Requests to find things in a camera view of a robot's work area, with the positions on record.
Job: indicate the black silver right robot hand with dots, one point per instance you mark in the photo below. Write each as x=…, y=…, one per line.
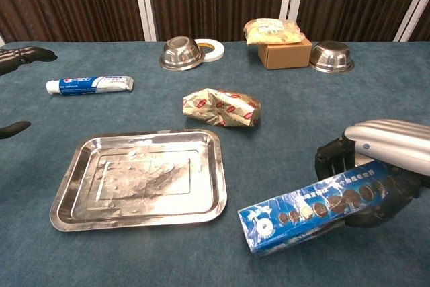
x=393, y=142

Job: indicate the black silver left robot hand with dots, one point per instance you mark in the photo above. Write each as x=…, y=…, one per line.
x=20, y=55

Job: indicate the blue Oreo cookie box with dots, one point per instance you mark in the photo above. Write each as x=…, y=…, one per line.
x=302, y=213

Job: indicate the gold red snack packet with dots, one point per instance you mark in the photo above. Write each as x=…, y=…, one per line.
x=221, y=107

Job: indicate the blue white toothpaste tube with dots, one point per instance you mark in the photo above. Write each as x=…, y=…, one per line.
x=84, y=84

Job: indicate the upturned steel bowl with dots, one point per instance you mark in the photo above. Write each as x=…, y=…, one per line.
x=181, y=53
x=331, y=56

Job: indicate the blue table cloth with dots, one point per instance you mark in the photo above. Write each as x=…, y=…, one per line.
x=285, y=139

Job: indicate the small brown cardboard box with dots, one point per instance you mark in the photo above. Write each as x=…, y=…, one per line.
x=285, y=55

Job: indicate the pale yellow snack bag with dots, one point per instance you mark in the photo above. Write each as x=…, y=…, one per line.
x=272, y=33

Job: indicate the rectangular steel tray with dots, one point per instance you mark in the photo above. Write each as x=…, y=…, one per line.
x=141, y=179

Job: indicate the white tape roll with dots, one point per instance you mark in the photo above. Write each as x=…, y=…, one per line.
x=215, y=53

